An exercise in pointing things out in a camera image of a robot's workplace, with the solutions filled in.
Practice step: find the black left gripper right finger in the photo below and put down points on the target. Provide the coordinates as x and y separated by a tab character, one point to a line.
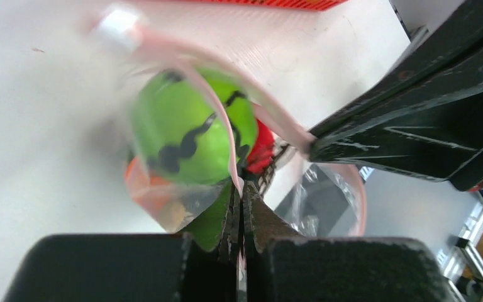
264	231

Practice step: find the clear zip top bag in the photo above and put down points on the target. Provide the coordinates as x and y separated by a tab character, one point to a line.
125	32

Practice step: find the orange fruit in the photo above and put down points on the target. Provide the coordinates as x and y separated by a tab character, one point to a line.
149	191

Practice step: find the red apple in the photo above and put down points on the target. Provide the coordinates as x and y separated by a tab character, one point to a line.
263	150

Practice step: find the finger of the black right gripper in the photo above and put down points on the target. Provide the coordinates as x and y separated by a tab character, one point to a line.
424	119

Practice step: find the green mangosteen fruit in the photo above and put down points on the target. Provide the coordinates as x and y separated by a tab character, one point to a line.
179	136

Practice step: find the red plastic basket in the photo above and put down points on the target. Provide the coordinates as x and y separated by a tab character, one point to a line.
305	5

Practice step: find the light green round fruit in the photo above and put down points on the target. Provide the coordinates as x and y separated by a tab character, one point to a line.
207	228

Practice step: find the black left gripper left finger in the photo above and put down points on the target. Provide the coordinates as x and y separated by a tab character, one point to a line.
229	243

